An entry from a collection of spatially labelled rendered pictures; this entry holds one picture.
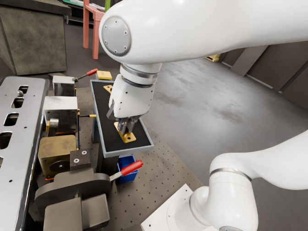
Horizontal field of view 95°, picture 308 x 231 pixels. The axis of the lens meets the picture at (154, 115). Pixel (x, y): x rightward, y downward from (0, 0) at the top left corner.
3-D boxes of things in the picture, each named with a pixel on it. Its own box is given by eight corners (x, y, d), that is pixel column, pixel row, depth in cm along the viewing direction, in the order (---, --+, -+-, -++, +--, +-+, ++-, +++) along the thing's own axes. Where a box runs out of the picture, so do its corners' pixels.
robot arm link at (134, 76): (149, 58, 36) (145, 69, 37) (115, 54, 30) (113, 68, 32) (168, 74, 31) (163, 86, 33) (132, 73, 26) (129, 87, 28)
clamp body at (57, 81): (60, 126, 93) (53, 75, 71) (80, 125, 98) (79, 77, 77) (59, 134, 88) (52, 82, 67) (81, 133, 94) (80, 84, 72)
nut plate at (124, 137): (113, 123, 44) (113, 120, 43) (124, 121, 46) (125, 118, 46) (124, 143, 39) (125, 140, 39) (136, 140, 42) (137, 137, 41)
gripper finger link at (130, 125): (139, 108, 42) (134, 124, 46) (129, 109, 40) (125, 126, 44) (144, 115, 40) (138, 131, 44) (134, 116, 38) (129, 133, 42)
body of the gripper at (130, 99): (149, 67, 37) (139, 102, 44) (110, 64, 31) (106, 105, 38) (165, 82, 33) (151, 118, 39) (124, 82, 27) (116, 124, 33)
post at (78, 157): (74, 205, 63) (69, 150, 40) (87, 201, 66) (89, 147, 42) (74, 217, 60) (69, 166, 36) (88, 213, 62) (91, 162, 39)
